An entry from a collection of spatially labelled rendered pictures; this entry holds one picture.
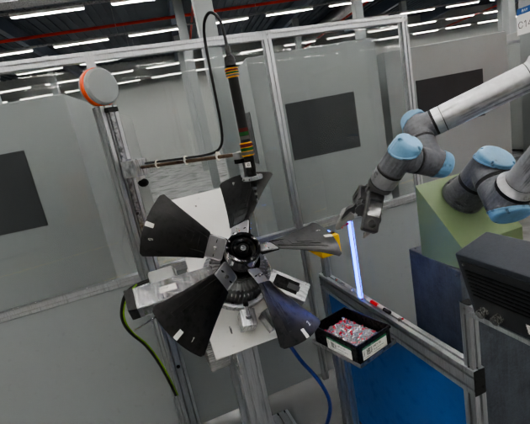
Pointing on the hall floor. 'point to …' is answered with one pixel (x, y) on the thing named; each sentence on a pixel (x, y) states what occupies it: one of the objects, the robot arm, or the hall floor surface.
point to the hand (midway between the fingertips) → (351, 233)
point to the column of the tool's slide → (172, 351)
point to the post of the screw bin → (348, 391)
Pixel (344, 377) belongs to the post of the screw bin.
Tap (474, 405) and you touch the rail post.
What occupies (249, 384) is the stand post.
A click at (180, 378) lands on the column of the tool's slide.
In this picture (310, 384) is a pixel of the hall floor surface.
